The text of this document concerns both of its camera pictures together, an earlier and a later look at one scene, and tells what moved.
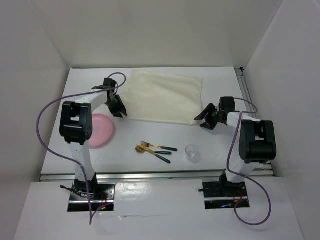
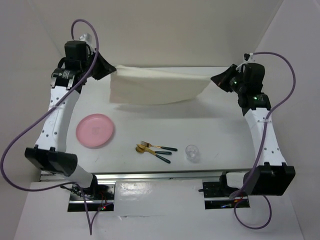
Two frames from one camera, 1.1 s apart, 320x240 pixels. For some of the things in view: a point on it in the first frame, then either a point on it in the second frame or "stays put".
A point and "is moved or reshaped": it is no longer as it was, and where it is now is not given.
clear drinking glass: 192,153 stays put
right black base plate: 223,195 stays put
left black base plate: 106,195 stays put
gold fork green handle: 148,145 stays put
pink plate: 102,128 stays put
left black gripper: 120,107 to 105,68
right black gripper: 209,109 to 222,80
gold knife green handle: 159,157 stays put
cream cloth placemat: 162,97 is moved or reshaped
